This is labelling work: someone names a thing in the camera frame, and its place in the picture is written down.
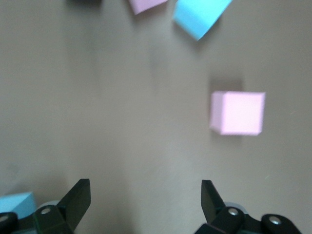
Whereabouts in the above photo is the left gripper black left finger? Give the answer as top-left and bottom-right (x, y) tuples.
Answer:
(0, 179), (91, 234)

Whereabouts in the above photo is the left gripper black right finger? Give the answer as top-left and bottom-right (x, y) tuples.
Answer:
(196, 180), (300, 234)

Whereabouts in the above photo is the light blue foam block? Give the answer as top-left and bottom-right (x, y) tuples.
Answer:
(173, 0), (234, 41)
(0, 192), (35, 219)

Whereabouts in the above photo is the pink foam block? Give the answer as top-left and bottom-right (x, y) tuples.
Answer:
(128, 0), (169, 16)
(210, 91), (266, 136)

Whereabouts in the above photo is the brown table mat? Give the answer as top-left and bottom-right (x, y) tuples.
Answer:
(0, 0), (312, 234)

